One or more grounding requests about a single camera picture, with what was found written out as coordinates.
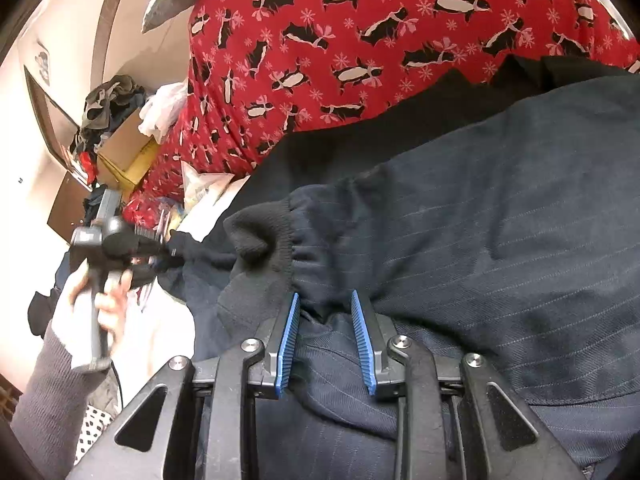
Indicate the white plastic bag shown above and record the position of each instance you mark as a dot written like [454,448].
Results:
[161,109]

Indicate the red penguin print blanket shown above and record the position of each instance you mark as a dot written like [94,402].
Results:
[350,50]

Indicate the person's left hand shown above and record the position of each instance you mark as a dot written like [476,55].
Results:
[111,305]

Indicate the white bed sheet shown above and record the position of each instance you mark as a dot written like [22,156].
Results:
[155,340]

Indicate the cardboard box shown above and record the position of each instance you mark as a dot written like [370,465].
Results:
[127,157]

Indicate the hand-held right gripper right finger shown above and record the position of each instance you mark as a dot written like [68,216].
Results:
[362,345]

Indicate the navy pinstriped garment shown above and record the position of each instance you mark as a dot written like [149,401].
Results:
[450,240]

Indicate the brown wooden board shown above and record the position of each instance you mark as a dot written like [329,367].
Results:
[67,205]

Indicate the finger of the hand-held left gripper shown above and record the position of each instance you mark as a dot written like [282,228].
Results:
[167,252]
[145,276]

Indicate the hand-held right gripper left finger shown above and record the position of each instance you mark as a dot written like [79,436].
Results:
[289,345]

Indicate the pile of dark clothes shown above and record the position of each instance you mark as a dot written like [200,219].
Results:
[107,110]

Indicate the white black dotted cloth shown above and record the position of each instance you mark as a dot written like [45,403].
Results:
[90,427]

